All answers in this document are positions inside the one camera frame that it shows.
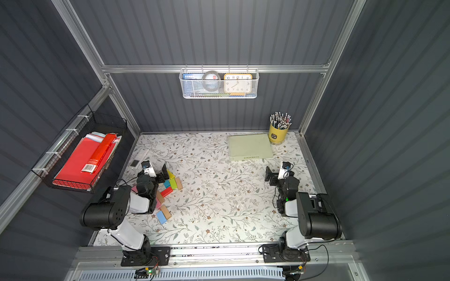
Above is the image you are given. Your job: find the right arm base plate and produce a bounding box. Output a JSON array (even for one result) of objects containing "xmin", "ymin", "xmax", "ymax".
[{"xmin": 258, "ymin": 244, "xmax": 311, "ymax": 263}]

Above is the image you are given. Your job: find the green block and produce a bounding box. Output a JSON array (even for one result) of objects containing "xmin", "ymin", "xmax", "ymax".
[{"xmin": 169, "ymin": 178, "xmax": 178, "ymax": 190}]

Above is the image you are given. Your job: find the white wire wall basket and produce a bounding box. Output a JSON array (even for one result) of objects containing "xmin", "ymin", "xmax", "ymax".
[{"xmin": 179, "ymin": 67, "xmax": 260, "ymax": 99}]

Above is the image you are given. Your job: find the red block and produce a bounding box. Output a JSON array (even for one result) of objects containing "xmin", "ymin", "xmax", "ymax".
[{"xmin": 160, "ymin": 187, "xmax": 173, "ymax": 198}]

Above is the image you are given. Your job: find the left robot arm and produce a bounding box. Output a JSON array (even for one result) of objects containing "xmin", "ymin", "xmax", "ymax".
[{"xmin": 80, "ymin": 160, "xmax": 170, "ymax": 251}]

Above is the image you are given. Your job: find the blue block front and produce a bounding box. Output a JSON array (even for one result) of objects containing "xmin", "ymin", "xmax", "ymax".
[{"xmin": 156, "ymin": 211, "xmax": 167, "ymax": 225}]

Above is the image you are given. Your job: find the red long box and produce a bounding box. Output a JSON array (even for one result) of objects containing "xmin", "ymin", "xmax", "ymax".
[{"xmin": 82, "ymin": 133, "xmax": 117, "ymax": 174}]

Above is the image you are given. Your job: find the yellow square clock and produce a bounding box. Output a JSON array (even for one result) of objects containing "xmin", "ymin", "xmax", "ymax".
[{"xmin": 223, "ymin": 73, "xmax": 253, "ymax": 96}]

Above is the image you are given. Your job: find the yellow pen cup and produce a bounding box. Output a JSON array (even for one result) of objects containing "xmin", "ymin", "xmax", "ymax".
[{"xmin": 268, "ymin": 112, "xmax": 292, "ymax": 145}]

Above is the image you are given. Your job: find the red folder stack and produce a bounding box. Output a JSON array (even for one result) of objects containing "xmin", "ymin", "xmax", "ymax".
[{"xmin": 52, "ymin": 132, "xmax": 122, "ymax": 191}]

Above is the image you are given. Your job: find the yellow block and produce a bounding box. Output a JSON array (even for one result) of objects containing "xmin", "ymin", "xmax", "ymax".
[{"xmin": 167, "ymin": 171, "xmax": 175, "ymax": 179}]

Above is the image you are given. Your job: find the green circuit board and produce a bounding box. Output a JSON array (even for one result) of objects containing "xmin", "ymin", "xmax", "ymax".
[{"xmin": 134, "ymin": 268, "xmax": 160, "ymax": 281}]

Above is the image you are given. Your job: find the black wire side basket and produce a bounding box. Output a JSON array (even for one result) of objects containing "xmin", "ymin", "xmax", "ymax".
[{"xmin": 32, "ymin": 111, "xmax": 127, "ymax": 193}]

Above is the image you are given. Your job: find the grey tape roll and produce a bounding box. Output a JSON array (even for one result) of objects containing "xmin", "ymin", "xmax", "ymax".
[{"xmin": 202, "ymin": 70, "xmax": 221, "ymax": 92}]

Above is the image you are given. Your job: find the white remote control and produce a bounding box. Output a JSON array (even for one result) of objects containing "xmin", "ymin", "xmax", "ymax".
[{"xmin": 130, "ymin": 148, "xmax": 149, "ymax": 172}]

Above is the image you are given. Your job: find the tan block middle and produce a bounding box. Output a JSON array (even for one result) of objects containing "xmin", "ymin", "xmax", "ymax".
[{"xmin": 156, "ymin": 191, "xmax": 165, "ymax": 204}]

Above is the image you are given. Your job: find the pale green workspace book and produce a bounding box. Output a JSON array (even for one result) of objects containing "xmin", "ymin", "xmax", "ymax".
[{"xmin": 228, "ymin": 133, "xmax": 274, "ymax": 161}]

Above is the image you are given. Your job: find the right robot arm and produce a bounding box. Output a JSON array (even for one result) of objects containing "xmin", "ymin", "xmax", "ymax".
[{"xmin": 264, "ymin": 162, "xmax": 342, "ymax": 253}]

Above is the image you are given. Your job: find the tan wooden block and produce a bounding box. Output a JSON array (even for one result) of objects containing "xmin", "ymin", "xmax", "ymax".
[{"xmin": 175, "ymin": 177, "xmax": 183, "ymax": 190}]

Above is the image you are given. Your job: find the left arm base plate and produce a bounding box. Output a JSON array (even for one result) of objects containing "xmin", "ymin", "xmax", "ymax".
[{"xmin": 121, "ymin": 247, "xmax": 171, "ymax": 267}]

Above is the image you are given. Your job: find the tan block front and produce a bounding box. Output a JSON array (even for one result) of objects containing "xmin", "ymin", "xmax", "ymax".
[{"xmin": 160, "ymin": 205, "xmax": 172, "ymax": 220}]

